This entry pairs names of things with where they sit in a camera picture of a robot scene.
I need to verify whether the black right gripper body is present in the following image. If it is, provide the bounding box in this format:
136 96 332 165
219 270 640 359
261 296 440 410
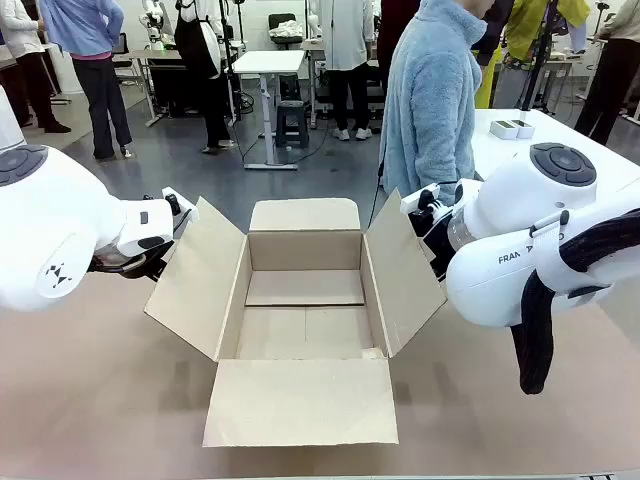
407 203 454 284

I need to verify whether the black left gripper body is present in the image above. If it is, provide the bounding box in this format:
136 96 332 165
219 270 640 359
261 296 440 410
119 240 174 284

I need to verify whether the brown cardboard box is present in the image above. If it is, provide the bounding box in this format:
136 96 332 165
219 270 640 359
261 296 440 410
143 196 449 449

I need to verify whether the person in light blue fleece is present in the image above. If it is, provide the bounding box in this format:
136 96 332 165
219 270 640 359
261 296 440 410
377 0 496 196

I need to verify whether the large white table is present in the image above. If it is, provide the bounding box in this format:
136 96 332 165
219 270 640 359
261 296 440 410
472 107 640 194

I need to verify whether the person with yellow apron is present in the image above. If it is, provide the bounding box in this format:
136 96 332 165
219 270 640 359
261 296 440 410
469 0 516 110

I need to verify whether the black plastic stool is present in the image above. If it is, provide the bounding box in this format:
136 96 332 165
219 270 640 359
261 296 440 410
276 99 310 149

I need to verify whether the person in blue shirt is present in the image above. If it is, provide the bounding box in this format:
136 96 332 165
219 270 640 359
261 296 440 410
37 0 134 161

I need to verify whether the white cylindrical appliance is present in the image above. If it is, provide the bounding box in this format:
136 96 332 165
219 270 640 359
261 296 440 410
0 89 25 151

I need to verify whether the black tripod stand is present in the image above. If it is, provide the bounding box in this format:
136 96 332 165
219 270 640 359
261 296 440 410
519 0 564 114

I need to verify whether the grey background desk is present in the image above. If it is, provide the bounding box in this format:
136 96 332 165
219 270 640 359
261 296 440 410
112 47 184 126

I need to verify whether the person in black coat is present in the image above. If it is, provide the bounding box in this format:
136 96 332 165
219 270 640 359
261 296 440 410
377 0 421 96

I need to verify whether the person in long white coat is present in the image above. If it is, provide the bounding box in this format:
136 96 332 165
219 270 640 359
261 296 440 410
308 0 376 141

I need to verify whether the black light stand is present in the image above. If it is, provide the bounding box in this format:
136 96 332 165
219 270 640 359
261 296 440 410
217 0 247 124

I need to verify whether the person with black apron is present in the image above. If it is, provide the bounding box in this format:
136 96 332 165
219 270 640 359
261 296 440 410
173 0 237 155

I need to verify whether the white standing desk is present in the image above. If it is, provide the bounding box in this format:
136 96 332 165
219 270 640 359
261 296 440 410
232 49 306 171

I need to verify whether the person in white top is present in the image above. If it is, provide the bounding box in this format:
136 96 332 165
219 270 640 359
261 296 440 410
0 0 72 134

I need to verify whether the person in yellow jacket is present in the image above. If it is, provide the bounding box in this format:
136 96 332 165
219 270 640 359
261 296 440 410
502 0 592 109

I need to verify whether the white cloth bundle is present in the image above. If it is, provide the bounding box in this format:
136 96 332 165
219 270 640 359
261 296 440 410
269 22 304 42

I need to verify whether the person in beige top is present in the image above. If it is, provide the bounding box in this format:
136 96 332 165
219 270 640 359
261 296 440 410
574 0 640 147

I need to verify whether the black office chair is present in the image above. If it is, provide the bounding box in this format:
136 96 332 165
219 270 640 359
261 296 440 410
268 12 305 45

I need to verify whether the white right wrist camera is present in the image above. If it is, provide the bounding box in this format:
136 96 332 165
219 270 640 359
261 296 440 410
399 183 446 214

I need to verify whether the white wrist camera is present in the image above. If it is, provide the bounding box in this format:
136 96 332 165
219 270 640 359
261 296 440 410
399 183 446 214
160 187 200 236

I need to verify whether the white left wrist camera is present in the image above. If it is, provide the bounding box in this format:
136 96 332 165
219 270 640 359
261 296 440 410
160 187 200 236

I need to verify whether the thin black hanging cable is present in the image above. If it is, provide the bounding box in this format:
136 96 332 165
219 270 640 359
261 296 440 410
368 158 387 229

